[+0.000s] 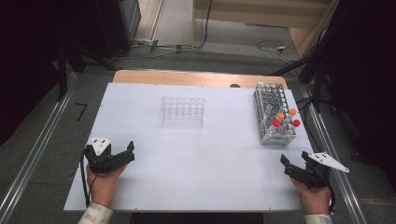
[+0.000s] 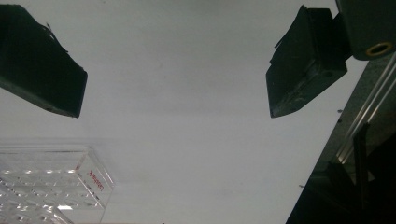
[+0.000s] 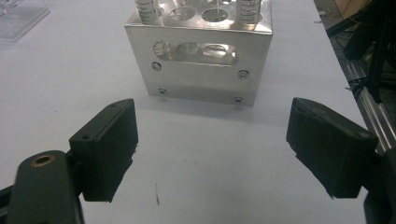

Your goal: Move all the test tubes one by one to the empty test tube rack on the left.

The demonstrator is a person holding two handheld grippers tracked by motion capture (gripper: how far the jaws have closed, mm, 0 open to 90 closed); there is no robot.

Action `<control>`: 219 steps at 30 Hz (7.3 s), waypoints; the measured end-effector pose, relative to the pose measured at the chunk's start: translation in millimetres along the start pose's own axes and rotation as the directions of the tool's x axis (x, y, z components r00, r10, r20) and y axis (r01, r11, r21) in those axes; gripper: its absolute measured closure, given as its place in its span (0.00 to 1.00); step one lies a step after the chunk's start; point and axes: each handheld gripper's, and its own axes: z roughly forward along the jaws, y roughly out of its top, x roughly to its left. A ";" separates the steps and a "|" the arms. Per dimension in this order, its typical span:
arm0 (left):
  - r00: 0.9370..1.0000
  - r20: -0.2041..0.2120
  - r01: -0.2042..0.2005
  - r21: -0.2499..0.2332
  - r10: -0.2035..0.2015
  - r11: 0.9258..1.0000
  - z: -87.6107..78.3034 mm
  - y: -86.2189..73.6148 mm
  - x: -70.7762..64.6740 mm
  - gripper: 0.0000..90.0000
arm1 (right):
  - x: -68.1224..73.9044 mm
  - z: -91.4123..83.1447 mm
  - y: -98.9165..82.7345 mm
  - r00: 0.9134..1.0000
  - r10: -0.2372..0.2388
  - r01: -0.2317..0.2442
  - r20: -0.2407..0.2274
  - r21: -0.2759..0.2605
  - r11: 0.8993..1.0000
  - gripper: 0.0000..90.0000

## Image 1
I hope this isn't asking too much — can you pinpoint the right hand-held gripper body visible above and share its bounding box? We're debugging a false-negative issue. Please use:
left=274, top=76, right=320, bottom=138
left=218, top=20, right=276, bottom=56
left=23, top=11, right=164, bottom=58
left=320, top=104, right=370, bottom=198
left=292, top=151, right=350, bottom=189

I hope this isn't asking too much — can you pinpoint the orange cap test tube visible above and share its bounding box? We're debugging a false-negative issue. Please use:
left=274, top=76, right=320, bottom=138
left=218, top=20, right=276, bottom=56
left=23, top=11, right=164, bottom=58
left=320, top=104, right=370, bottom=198
left=276, top=111, right=287, bottom=131
left=288, top=107, right=298, bottom=129

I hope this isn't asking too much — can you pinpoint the aluminium floor rail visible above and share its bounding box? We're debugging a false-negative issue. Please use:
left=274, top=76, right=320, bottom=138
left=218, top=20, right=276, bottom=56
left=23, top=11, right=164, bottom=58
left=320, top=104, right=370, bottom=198
left=298, top=83, right=369, bottom=224
left=0, top=73, right=79, bottom=224

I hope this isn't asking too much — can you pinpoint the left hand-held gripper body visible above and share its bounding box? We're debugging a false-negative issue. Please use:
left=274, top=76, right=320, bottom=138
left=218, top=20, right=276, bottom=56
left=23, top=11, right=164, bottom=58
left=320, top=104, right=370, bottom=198
left=83, top=136, right=121, bottom=175

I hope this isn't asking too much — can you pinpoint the person's left hand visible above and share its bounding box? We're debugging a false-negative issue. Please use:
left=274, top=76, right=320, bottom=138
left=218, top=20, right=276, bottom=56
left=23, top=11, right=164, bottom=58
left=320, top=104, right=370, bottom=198
left=86, top=164, right=127, bottom=209

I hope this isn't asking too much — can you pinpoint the dark cabinet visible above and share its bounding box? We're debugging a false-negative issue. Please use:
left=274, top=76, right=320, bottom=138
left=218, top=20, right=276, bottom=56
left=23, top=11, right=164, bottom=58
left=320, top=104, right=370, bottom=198
left=94, top=0, right=143, bottom=59

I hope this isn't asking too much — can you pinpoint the left hand-held gripper black cable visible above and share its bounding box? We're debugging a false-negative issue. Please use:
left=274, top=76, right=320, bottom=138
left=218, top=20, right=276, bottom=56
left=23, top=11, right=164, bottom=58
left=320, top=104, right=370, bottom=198
left=79, top=147, right=95, bottom=208

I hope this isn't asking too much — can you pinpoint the hand-held gripper black cable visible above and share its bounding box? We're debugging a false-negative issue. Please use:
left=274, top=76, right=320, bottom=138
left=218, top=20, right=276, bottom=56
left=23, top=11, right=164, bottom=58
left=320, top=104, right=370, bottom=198
left=79, top=147, right=95, bottom=208
left=323, top=174, right=337, bottom=215

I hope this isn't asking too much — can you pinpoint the metal tube rack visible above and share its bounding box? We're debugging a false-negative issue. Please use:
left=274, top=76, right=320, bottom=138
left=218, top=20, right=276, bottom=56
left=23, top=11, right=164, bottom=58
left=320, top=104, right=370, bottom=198
left=252, top=81, right=298, bottom=147

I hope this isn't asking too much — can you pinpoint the black metal stand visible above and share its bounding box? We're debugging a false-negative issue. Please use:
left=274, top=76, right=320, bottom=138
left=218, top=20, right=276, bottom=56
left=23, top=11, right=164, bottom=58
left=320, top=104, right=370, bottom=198
left=55, top=38, right=120, bottom=103
left=270, top=31, right=332, bottom=114

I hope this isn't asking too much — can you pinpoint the black floor cable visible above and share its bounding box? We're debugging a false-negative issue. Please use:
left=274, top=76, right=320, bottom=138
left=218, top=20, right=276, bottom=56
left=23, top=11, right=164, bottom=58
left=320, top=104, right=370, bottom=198
left=129, top=0, right=215, bottom=52

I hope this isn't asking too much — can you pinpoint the beige wooden desk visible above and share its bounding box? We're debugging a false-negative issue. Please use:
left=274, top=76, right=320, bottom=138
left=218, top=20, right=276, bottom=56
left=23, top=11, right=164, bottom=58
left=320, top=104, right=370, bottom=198
left=191, top=0, right=340, bottom=60

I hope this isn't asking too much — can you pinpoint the clear acrylic tube rack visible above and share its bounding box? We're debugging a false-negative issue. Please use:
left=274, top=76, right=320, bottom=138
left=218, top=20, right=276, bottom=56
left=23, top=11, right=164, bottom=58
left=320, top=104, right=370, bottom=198
left=160, top=95, right=205, bottom=129

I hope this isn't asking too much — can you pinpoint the person's right hand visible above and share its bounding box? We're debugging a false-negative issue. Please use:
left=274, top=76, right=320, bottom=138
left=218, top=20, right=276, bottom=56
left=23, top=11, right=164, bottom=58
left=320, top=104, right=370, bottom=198
left=289, top=176, right=332, bottom=216

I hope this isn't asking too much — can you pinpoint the dark curtain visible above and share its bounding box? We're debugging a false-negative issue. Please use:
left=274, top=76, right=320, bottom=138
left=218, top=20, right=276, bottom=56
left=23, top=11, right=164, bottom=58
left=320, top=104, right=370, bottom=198
left=0, top=0, right=98, bottom=146
left=321, top=0, right=396, bottom=190

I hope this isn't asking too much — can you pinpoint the right hand-held gripper black cable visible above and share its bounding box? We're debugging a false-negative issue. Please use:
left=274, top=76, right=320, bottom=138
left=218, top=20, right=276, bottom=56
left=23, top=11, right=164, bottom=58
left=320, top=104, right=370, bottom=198
left=323, top=174, right=337, bottom=215

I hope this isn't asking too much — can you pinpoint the white floor cable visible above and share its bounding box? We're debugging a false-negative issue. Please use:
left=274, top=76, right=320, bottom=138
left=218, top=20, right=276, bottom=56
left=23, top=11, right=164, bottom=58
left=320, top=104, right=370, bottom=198
left=255, top=39, right=295, bottom=62

